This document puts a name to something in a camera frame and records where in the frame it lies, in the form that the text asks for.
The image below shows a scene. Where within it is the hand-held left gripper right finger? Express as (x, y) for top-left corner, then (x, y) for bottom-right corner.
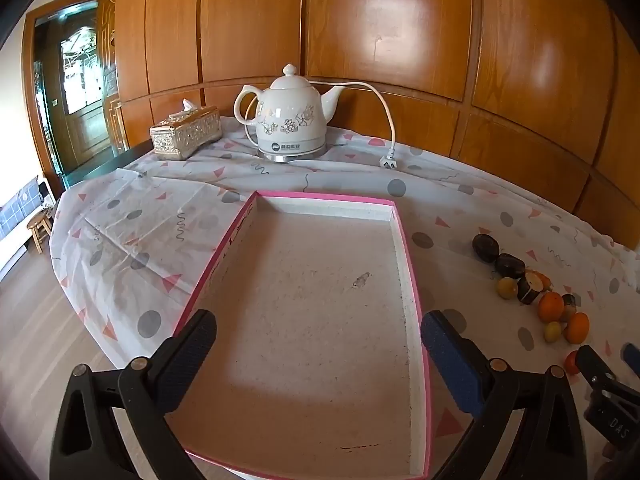
(420, 310), (588, 480)

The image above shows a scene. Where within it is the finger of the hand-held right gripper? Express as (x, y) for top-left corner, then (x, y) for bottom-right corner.
(574, 345), (617, 392)
(621, 341), (640, 378)

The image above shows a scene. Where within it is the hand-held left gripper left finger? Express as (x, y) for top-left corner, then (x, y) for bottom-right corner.
(48, 308), (218, 480)

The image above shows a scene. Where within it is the orange tangerine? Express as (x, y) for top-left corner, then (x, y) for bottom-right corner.
(564, 312), (591, 344)
(537, 292), (565, 323)

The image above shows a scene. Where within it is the dark cut fruit piece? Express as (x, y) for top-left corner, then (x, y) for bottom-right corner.
(516, 272), (543, 306)

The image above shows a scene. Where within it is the dark round fruit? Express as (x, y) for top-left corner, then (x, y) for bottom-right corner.
(472, 233), (501, 262)
(495, 253), (527, 279)

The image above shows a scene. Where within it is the pink cardboard box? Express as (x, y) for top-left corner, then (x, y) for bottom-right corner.
(172, 190), (433, 480)

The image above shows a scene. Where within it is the patterned white tablecloth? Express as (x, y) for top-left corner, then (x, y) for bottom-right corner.
(50, 115), (640, 480)

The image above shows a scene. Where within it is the small wooden stool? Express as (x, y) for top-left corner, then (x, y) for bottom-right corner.
(27, 212), (53, 253)

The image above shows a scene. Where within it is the gold ornate tissue box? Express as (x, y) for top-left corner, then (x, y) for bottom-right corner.
(149, 105), (222, 161)

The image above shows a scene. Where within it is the blue checked sofa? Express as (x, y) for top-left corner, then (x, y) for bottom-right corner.
(0, 175), (56, 281)

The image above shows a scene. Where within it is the silver kettle base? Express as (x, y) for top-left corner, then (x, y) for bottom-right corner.
(256, 142), (328, 163)

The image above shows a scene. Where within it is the white ceramic electric kettle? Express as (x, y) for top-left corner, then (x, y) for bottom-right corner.
(234, 63), (347, 153)

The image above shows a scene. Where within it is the wooden door with glass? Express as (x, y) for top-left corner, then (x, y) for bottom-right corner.
(60, 25), (108, 161)

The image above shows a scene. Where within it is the carved wooden door leaf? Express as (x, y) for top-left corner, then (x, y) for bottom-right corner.
(97, 0), (126, 151)

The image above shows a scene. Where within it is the white power cord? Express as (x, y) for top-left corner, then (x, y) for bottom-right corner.
(306, 79), (401, 170)

